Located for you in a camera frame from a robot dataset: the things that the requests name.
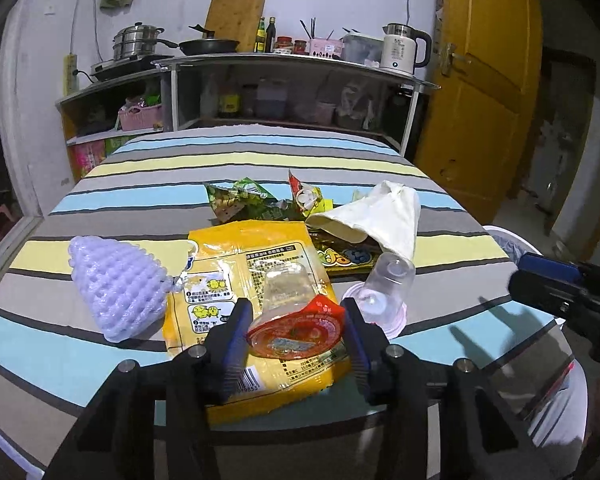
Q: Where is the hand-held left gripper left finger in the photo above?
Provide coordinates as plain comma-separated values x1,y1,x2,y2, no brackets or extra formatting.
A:
45,298,254,480

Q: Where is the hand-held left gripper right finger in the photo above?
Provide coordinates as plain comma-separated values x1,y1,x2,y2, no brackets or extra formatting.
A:
341,298,576,480

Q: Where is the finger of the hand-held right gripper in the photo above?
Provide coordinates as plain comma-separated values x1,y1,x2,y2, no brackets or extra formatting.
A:
508,270,588,316
519,252,586,283

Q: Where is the jelly cup with red lid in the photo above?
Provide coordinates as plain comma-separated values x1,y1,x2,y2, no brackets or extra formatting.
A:
246,262,347,359

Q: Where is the clear plastic cup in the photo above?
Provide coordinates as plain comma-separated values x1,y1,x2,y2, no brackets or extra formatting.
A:
341,252,417,338

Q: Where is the yellow snack bag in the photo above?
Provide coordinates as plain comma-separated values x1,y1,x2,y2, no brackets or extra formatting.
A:
162,220,353,428

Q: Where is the colourful candy wrapper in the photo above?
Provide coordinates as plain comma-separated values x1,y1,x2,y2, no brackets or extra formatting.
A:
307,230,381,276

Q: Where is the purple foam fruit net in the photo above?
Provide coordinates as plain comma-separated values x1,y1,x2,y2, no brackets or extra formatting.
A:
68,236,173,345

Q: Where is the green snack wrapper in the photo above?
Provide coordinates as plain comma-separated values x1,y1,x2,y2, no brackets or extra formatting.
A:
203,176,293,225

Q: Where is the red and yellow wrapper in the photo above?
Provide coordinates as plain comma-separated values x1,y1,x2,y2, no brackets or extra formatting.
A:
287,169,336,221

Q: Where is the striped tablecloth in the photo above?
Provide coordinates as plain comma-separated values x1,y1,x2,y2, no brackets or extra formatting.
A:
0,125,571,480

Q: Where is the yellow wooden door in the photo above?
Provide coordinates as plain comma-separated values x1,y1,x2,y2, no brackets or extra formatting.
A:
412,0,543,223

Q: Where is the pink carton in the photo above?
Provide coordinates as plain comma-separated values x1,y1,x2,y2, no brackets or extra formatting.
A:
72,140,106,181

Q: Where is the clear plastic bag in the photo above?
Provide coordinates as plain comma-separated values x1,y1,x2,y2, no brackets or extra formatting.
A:
337,82,376,128

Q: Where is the white plastic bottle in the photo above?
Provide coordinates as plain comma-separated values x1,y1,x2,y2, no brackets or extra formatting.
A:
200,77,221,118

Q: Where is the pink plastic basket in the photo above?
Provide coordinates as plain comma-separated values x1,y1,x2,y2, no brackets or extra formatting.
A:
117,104,163,132

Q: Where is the grey plastic canister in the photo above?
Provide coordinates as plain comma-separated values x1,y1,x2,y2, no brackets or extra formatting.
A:
255,77,287,121

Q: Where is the white electric kettle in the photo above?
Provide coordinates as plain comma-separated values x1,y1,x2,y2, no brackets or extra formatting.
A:
379,22,432,73

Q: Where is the low white shelf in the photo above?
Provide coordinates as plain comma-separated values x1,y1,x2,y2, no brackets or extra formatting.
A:
55,67,173,183

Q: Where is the clear plastic container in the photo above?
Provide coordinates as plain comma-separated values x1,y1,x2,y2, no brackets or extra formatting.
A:
341,32,385,66

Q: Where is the black frying pan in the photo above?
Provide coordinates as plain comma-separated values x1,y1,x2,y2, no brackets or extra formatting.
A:
178,25,241,57

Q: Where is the induction cooker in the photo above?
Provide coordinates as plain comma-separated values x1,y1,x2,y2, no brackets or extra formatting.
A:
90,55,175,82

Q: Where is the pink chopstick holder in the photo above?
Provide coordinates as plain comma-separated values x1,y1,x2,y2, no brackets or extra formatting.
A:
307,37,345,60

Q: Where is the steel steamer pot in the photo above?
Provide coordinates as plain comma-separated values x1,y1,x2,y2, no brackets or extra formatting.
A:
112,22,179,61

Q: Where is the yellowed power strip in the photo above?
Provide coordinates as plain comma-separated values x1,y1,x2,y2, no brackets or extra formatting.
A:
62,52,78,96

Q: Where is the wooden cutting board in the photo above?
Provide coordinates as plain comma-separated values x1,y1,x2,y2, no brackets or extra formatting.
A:
202,0,267,53

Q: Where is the brass door handle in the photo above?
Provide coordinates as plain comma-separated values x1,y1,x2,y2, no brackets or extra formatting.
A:
440,42,458,78

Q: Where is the metal frame shelf unit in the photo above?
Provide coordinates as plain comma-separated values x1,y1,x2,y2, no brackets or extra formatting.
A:
152,52,441,158

